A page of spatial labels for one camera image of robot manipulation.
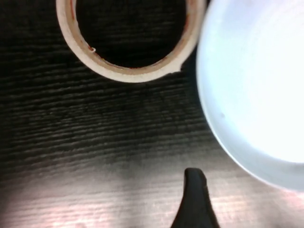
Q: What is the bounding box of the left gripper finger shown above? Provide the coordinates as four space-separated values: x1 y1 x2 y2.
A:
170 167 220 228

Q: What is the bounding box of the light blue round plate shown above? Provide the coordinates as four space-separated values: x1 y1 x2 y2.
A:
196 0 304 192

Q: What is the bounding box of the white double-sided tape roll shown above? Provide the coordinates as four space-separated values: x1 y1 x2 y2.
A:
56 0 207 83

